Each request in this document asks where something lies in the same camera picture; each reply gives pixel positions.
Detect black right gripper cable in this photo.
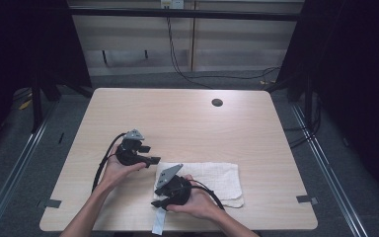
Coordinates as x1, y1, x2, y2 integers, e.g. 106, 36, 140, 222
177, 179, 226, 212

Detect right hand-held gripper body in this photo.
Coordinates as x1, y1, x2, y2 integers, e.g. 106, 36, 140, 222
153, 163, 193, 207

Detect white towel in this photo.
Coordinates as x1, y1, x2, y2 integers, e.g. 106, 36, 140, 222
151, 160, 246, 236

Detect black horizontal bar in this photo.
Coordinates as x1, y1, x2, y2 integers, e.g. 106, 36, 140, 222
68, 7, 303, 23

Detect black curtain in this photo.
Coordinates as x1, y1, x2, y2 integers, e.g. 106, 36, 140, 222
0, 0, 93, 162
264, 0, 379, 211

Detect black stand leg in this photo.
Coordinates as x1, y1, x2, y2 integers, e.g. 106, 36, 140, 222
31, 84, 44, 134

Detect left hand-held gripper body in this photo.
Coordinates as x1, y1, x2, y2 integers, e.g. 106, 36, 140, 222
115, 128, 150, 168

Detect grey tape strip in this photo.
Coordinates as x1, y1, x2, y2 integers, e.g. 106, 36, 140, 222
295, 195, 320, 205
37, 198, 63, 209

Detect person's left hand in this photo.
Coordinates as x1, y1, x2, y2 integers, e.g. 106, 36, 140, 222
100, 145, 148, 193

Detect metal floor rail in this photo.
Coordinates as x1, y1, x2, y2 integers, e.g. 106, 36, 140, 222
288, 102, 370, 237
0, 101, 59, 237

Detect person's right hand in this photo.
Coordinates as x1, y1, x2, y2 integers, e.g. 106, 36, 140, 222
165, 174, 225, 221

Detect black wall cable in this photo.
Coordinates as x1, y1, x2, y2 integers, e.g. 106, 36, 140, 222
166, 16, 281, 90

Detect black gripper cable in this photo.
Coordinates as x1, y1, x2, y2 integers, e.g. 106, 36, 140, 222
177, 179, 226, 212
91, 131, 128, 194

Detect yellow floor object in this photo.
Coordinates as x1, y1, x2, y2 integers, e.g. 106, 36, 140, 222
18, 98, 34, 111

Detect white wall socket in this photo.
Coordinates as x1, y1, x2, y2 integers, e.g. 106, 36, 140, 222
160, 0, 186, 10

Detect black floor cables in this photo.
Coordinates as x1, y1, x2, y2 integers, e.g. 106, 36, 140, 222
281, 92, 323, 150

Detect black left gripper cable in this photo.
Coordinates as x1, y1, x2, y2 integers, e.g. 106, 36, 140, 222
91, 131, 128, 194

